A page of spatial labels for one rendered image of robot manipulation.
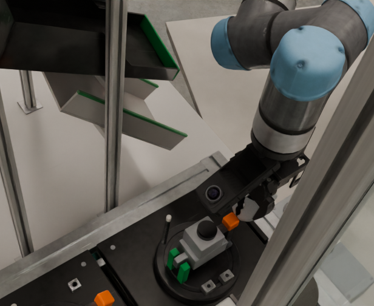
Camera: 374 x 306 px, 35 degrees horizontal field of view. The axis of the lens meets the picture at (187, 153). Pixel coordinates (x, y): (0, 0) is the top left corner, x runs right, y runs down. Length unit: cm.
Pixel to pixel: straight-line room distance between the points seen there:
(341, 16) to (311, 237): 43
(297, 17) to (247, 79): 64
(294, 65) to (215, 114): 68
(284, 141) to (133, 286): 37
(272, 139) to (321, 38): 14
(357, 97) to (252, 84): 113
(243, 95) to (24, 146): 50
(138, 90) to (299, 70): 52
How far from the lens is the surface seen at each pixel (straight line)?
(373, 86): 26
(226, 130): 128
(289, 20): 77
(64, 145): 123
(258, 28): 79
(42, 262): 100
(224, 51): 82
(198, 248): 87
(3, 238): 113
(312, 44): 66
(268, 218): 106
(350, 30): 73
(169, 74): 89
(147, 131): 99
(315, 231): 34
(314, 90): 65
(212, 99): 133
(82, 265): 97
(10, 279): 99
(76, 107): 87
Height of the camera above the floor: 185
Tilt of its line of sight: 54 degrees down
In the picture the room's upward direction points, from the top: 12 degrees clockwise
